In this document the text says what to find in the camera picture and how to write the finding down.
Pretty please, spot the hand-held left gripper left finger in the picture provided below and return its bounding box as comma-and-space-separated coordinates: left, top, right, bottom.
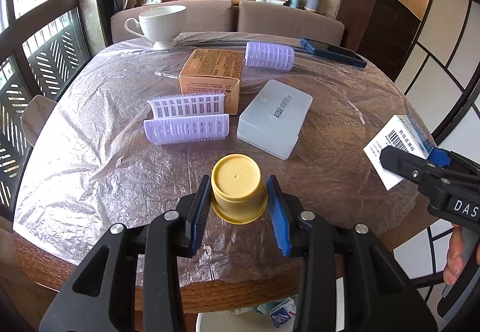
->
39, 175, 212, 332

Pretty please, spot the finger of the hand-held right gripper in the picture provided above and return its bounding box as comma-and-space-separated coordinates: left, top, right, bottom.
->
379, 145, 447, 190
428, 148, 480, 183

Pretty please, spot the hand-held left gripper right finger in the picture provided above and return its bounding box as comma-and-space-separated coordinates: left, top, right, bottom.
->
264, 175, 437, 332

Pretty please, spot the white blue medicine box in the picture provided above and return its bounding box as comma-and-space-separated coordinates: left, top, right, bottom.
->
363, 115, 437, 190

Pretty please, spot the yellow plastic cup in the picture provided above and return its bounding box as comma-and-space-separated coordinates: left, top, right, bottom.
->
211, 154, 269, 225

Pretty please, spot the white trash bin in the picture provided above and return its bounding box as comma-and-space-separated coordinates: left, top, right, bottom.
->
195, 298, 301, 332

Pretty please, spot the person's right hand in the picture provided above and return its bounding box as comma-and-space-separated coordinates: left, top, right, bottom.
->
442, 223, 465, 286

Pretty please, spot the clear plastic table cover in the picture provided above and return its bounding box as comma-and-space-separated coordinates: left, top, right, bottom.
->
13, 31, 424, 286

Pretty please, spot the crumpled blue white wrapper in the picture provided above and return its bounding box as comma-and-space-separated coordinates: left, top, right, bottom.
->
268, 300, 298, 329

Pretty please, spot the translucent plastic box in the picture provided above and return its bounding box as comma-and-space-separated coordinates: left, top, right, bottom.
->
236, 79, 314, 160

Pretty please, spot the white panel sliding door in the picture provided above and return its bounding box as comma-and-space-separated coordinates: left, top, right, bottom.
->
390, 0, 480, 318

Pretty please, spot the tablet in blue case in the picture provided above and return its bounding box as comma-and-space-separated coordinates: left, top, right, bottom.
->
299, 37, 368, 68

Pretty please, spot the dark wooden cabinet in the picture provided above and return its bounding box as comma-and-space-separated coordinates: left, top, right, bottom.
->
337, 0, 422, 81

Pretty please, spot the orange cardboard box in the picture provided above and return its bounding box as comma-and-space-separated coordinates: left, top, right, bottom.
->
179, 49, 244, 115

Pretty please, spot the purple cylinder hair roller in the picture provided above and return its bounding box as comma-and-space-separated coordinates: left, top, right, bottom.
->
245, 40, 295, 72

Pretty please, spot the brown sofa back cushion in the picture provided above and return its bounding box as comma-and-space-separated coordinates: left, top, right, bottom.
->
110, 0, 233, 44
237, 0, 346, 48

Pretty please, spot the grey chair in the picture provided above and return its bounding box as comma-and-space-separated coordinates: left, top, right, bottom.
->
20, 95, 57, 147

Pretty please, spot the white teacup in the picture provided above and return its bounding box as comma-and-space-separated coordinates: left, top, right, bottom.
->
124, 5, 187, 49

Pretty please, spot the black window railing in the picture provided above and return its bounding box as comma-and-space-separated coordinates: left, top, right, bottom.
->
0, 7, 92, 213

